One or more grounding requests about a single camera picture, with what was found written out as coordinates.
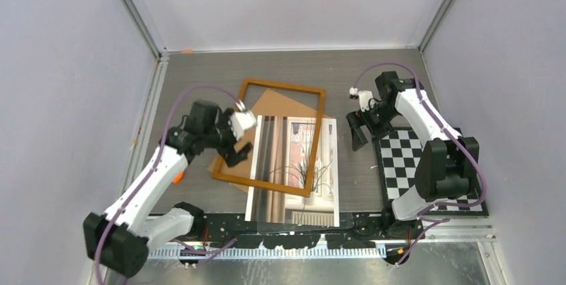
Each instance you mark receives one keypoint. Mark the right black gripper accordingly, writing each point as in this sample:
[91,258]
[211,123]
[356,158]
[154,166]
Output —
[356,120]

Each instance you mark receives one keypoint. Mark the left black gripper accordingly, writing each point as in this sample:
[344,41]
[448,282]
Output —
[231,156]

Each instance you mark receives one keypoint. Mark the wooden picture frame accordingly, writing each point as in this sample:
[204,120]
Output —
[271,137]

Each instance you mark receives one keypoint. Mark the printed plant window photo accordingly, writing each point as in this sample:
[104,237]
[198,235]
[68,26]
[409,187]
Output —
[321,207]

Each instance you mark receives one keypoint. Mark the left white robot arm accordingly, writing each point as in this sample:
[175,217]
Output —
[122,238]

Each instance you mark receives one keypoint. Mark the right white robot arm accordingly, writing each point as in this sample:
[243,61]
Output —
[449,162]

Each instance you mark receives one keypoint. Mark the black white checkerboard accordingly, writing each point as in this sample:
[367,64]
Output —
[397,156]

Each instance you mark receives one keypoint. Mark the orange curved plastic piece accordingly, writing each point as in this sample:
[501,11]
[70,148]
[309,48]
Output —
[178,178]

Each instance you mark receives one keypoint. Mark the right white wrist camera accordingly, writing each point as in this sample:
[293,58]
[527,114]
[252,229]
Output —
[365,99]

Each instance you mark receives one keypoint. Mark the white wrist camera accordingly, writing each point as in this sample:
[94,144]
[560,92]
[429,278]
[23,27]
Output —
[365,99]
[241,120]

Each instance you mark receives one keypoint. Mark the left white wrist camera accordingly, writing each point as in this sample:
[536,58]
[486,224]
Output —
[241,120]

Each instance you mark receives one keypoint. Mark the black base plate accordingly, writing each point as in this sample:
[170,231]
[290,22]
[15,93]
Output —
[354,230]

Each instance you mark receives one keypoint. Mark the aluminium rail front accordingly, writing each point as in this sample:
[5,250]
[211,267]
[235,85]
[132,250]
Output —
[435,229]

